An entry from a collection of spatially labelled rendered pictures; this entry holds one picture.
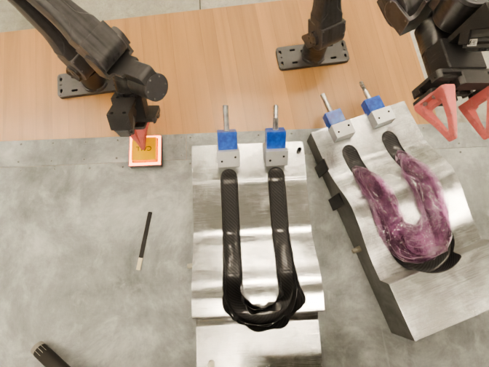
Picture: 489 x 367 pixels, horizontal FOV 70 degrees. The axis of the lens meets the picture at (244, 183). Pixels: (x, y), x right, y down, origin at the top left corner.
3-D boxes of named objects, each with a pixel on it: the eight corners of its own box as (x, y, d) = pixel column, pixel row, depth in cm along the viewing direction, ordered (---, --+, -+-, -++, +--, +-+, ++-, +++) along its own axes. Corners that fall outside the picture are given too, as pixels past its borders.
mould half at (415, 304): (306, 140, 92) (315, 122, 81) (394, 110, 94) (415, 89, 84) (391, 333, 80) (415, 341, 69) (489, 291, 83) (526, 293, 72)
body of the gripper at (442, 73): (499, 79, 52) (483, 37, 54) (442, 79, 50) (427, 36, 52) (466, 101, 58) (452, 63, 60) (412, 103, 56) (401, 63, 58)
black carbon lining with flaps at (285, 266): (218, 172, 82) (216, 159, 72) (287, 169, 82) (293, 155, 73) (224, 331, 73) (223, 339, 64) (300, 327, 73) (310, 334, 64)
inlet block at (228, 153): (213, 103, 77) (214, 108, 72) (236, 103, 78) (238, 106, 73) (217, 160, 82) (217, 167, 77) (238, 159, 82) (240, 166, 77)
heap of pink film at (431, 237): (343, 170, 84) (354, 159, 76) (409, 146, 85) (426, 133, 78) (391, 274, 77) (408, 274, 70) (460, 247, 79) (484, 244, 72)
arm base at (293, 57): (359, 44, 91) (352, 21, 92) (283, 53, 89) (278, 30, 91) (348, 62, 98) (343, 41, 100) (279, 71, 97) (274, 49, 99)
